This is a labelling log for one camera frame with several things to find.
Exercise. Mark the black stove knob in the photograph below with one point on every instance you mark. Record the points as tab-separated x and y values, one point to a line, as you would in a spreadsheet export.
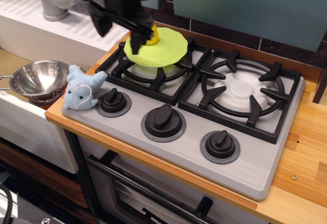
220	147
163	124
113	104

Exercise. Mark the steel colander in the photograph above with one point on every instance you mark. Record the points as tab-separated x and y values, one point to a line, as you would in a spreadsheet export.
41	82

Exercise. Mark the black burner grate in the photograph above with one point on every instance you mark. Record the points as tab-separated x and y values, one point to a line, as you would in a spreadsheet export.
165	84
284	89

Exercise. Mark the white right burner cap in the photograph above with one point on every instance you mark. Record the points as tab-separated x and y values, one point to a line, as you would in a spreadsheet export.
240	86

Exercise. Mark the black middle stove knob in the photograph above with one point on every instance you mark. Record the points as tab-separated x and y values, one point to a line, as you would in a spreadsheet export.
163	124

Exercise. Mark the white burner cap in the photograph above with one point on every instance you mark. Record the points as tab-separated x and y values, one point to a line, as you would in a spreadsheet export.
143	74
240	86

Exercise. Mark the black right burner grate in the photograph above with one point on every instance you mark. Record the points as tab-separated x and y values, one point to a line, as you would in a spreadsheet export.
284	89

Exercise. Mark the grey toy faucet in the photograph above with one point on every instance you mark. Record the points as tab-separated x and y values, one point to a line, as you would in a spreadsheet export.
55	1

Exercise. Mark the toy oven door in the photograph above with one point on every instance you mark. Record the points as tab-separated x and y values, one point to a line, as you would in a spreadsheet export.
144	202

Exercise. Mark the black left burner grate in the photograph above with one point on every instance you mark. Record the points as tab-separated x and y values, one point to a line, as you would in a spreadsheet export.
165	84

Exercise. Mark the yellow toy corn cob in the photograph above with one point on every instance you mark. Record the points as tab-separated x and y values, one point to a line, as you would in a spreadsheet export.
155	37

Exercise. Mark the grey toy stove top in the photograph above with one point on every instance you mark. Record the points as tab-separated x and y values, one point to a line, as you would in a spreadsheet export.
250	174

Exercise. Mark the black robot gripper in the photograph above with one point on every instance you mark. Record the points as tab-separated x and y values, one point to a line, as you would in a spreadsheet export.
126	13

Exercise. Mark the white left burner cap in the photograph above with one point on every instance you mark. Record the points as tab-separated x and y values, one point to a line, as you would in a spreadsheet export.
143	74

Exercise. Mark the light blue plush elephant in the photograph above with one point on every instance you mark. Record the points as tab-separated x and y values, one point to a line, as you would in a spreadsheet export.
81	87

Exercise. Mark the black right stove knob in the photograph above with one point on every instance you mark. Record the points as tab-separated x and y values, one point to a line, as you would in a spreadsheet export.
220	147

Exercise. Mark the green round silicone lid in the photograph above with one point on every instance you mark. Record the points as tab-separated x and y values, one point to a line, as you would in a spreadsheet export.
170	48

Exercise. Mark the black left stove knob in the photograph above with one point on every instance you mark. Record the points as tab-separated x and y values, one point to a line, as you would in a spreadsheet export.
113	104

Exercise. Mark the teal cabinet box right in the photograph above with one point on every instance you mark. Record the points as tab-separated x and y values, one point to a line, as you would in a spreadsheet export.
298	23

